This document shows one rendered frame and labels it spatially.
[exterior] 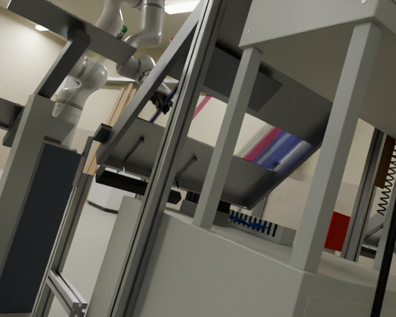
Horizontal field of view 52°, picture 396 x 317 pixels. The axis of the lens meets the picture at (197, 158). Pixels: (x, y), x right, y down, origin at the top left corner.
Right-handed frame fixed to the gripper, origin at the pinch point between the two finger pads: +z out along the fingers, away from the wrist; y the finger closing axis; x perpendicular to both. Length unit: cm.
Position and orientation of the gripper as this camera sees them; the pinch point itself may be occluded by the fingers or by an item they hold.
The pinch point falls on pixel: (162, 106)
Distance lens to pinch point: 131.1
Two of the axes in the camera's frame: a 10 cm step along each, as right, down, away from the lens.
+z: 3.0, 5.9, -7.5
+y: 7.9, 2.9, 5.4
